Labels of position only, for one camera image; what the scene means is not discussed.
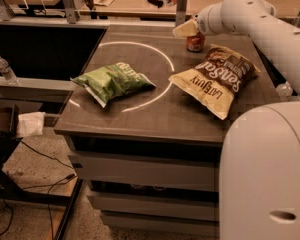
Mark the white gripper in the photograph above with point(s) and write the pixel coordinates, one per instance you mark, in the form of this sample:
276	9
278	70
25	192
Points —
203	26

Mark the red coke can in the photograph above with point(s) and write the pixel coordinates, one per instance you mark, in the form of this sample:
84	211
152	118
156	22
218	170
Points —
195	43

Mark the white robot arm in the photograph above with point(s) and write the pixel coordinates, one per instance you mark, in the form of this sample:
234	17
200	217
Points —
259	175

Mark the brown yellow chip bag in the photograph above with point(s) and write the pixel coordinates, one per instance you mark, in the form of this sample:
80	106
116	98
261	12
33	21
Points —
217	80

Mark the green jalapeno chip bag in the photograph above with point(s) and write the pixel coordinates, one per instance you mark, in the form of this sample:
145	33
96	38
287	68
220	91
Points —
112	81

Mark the black headband object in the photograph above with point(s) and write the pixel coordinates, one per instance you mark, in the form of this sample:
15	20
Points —
157	3

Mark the small paper card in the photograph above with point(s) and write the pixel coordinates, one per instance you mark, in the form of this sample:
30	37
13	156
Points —
105	3

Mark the grey drawer cabinet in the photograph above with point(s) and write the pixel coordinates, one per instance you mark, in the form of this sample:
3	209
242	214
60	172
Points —
151	159

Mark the clear bottle right side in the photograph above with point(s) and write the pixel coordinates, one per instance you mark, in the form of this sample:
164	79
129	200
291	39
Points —
284	91

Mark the white crumpled cloth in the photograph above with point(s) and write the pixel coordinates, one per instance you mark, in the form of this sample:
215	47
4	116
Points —
30	124

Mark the clear plastic water bottle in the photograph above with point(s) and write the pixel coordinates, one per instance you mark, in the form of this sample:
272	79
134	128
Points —
7	72

